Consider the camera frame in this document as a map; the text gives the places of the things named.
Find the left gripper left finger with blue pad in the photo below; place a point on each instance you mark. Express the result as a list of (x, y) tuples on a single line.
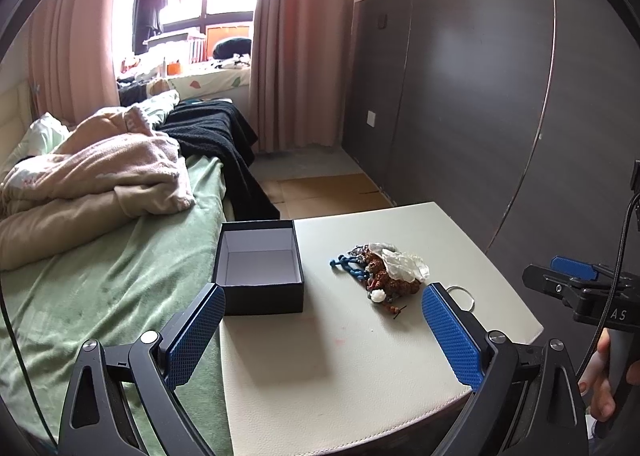
[(97, 419)]

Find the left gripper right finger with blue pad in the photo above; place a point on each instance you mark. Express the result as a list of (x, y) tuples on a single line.
[(525, 399)]

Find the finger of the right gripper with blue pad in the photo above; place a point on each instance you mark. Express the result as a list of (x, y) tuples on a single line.
[(574, 268)]

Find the thin silver bangle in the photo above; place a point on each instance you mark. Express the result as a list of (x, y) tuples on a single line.
[(464, 299)]

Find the black jewelry box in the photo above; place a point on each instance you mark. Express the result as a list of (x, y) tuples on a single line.
[(259, 268)]

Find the person's right hand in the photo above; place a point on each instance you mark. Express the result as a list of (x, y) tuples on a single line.
[(594, 380)]

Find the green bed sheet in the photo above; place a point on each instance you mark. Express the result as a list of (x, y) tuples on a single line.
[(111, 289)]

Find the white flower bead charm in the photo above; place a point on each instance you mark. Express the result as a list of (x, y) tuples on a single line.
[(377, 296)]

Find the clear plastic bag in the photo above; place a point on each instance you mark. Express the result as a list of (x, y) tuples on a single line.
[(401, 265)]

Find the flattened cardboard on floor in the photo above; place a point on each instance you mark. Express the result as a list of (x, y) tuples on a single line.
[(324, 196)]

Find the pink fleece blanket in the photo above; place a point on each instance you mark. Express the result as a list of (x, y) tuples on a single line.
[(111, 170)]

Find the black knitted blanket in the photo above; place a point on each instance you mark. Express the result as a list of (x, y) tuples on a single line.
[(217, 129)]

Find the leaf pattern cushion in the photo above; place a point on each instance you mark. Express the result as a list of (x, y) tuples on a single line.
[(212, 83)]

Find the beige headboard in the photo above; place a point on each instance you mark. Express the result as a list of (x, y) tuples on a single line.
[(16, 118)]

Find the pink curtain left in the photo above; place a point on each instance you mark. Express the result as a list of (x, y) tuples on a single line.
[(70, 58)]

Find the pink curtain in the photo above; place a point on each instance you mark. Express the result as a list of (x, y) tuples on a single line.
[(299, 72), (70, 58)]

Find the pink curtain right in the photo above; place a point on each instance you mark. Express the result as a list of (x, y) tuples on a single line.
[(299, 72)]

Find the white wall socket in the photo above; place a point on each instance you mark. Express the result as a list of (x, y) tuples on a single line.
[(371, 119)]

